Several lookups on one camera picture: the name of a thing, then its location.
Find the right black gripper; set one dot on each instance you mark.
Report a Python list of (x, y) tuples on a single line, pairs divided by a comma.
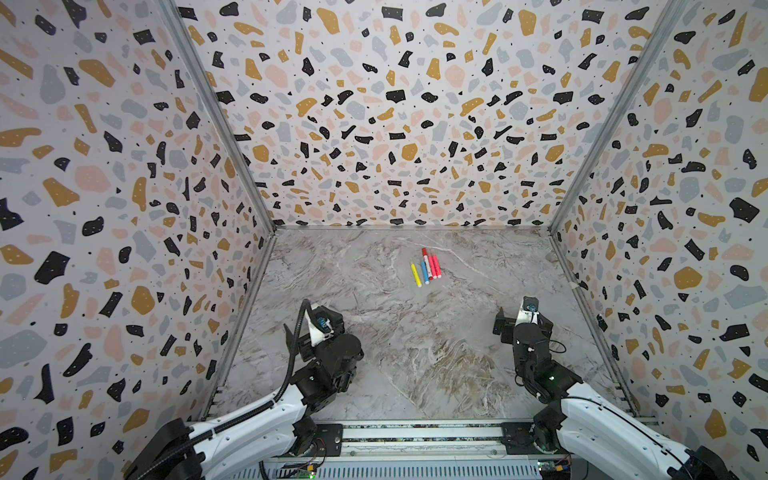
[(504, 324)]

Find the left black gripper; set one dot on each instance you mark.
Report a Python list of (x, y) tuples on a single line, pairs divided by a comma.
[(298, 335)]

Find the blue green pen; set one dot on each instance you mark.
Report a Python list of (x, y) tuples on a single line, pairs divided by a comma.
[(424, 272)]

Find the yellow highlighter pen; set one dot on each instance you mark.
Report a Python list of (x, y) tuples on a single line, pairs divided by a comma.
[(417, 274)]

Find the bright pink highlighter pen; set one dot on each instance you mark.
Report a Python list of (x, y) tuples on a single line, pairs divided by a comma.
[(434, 274)]

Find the white pen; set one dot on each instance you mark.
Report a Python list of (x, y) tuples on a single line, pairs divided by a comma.
[(427, 268)]

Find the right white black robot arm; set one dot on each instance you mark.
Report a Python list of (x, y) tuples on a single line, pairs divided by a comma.
[(578, 420)]

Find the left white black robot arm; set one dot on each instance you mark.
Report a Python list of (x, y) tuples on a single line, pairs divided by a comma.
[(217, 448)]

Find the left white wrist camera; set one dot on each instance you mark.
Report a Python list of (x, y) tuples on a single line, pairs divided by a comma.
[(320, 326)]

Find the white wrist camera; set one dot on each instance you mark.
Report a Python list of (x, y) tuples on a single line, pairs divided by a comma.
[(320, 326), (528, 311)]

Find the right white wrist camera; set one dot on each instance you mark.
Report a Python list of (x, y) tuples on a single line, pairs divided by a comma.
[(528, 311)]

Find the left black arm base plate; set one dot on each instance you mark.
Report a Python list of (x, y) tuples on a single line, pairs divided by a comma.
[(318, 441)]

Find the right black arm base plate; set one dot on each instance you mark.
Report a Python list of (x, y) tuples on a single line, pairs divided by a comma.
[(518, 438)]

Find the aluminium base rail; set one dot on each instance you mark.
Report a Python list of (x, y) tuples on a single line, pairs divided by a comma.
[(457, 449)]

